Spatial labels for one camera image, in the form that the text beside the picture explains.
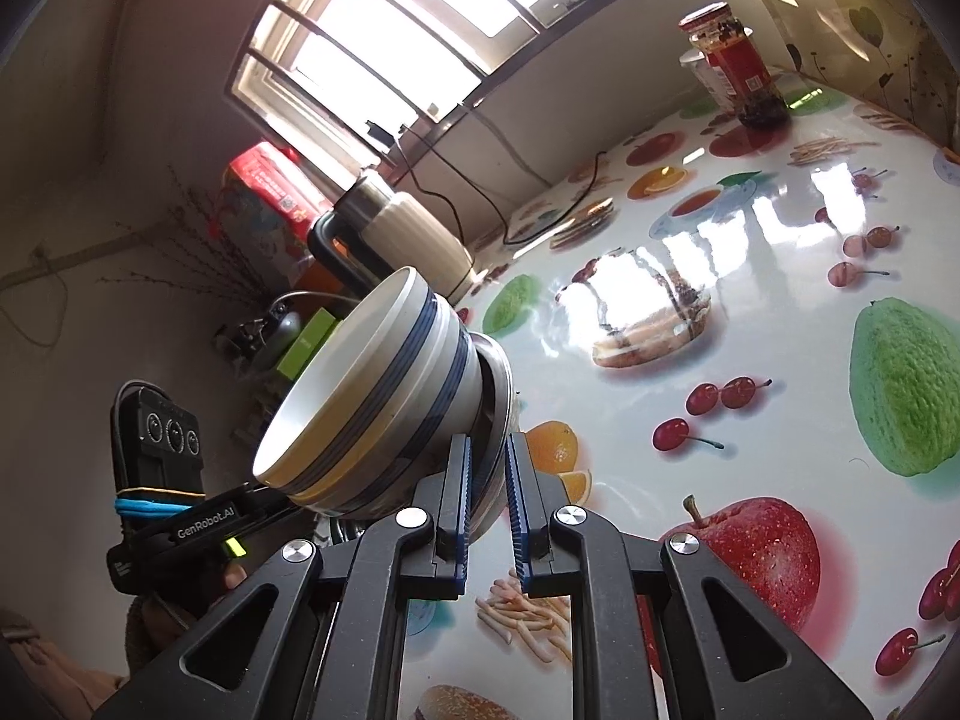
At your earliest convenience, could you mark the red label sauce jar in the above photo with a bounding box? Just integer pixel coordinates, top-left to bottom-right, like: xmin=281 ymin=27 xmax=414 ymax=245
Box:
xmin=679 ymin=2 xmax=789 ymax=130

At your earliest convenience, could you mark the heart pattern curtain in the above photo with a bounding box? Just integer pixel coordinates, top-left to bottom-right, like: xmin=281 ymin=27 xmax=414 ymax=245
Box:
xmin=763 ymin=0 xmax=958 ymax=148

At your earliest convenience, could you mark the white striped bowl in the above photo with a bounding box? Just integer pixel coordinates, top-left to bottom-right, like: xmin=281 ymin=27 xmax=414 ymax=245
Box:
xmin=288 ymin=320 xmax=482 ymax=520
xmin=252 ymin=266 xmax=470 ymax=507

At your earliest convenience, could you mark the window frame with bars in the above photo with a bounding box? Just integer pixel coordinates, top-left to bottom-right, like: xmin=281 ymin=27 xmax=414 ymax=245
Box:
xmin=228 ymin=0 xmax=613 ymax=185

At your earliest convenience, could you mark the upper green box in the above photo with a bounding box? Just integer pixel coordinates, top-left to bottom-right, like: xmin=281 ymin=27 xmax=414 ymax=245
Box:
xmin=275 ymin=309 xmax=338 ymax=382

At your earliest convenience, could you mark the white electric kettle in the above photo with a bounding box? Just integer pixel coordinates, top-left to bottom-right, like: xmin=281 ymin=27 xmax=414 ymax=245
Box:
xmin=306 ymin=169 xmax=475 ymax=304

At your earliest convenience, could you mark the left hand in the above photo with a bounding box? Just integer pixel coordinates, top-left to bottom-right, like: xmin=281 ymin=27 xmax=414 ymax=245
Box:
xmin=124 ymin=562 xmax=247 ymax=674

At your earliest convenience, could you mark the fruit print tablecloth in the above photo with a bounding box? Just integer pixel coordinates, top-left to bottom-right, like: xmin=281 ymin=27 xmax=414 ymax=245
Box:
xmin=457 ymin=76 xmax=958 ymax=718

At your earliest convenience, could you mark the red snack package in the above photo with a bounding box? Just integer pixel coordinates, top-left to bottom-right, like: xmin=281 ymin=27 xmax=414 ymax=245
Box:
xmin=215 ymin=142 xmax=332 ymax=286

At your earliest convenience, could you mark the black power cable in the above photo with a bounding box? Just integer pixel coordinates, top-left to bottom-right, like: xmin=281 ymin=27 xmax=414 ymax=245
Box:
xmin=389 ymin=107 xmax=610 ymax=247

